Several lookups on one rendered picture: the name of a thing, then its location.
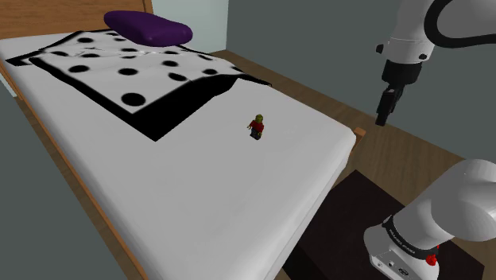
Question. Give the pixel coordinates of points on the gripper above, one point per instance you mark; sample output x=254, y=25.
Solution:
x=401, y=73

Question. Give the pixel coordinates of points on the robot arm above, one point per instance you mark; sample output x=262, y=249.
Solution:
x=457, y=211

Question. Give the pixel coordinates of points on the red-shirted toy figure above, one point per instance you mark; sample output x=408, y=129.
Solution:
x=256, y=127

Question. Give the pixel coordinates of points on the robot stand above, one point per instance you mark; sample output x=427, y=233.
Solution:
x=341, y=232

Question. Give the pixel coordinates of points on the wooden bed with white mattress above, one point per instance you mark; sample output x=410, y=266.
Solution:
x=186, y=186

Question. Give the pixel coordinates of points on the purple pillow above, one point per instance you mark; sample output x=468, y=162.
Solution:
x=149, y=28

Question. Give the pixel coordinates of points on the white black-dotted blanket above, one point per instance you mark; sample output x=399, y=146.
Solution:
x=128, y=77

